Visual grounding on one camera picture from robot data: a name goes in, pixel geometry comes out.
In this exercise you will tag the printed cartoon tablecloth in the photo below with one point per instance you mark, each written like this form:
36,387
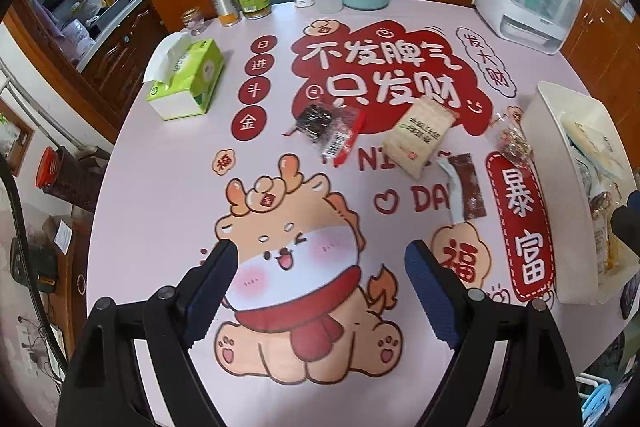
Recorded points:
165,187

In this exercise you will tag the green tissue box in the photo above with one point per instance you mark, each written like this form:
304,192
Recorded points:
190,77

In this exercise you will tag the white plastic bin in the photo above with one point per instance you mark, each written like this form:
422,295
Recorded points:
545,187

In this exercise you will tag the beige snack packet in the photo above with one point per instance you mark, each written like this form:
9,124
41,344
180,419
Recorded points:
420,132

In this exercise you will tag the metal can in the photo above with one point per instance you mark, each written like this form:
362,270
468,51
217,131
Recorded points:
225,4

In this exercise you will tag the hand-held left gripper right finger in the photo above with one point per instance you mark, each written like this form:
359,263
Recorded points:
430,292

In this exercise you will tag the small glass jar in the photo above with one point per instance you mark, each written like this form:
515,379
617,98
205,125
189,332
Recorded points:
192,24

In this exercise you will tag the wooden cabinet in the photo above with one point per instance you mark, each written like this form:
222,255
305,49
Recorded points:
605,22
125,47

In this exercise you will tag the red plastic container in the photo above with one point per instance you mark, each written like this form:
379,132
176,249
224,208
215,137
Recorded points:
51,167

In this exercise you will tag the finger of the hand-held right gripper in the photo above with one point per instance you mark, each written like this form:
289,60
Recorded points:
627,222

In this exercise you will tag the small clear candy packet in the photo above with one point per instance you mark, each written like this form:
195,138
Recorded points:
512,139

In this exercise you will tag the clear packet with dark snack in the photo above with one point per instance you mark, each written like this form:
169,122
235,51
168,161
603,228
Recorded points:
317,122

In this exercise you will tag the brown stick snack packet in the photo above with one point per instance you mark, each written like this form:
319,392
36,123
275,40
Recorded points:
467,187

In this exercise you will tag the blue plastic stool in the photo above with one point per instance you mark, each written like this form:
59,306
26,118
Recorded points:
607,407

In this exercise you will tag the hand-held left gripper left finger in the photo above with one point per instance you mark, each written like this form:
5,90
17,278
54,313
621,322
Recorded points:
210,292

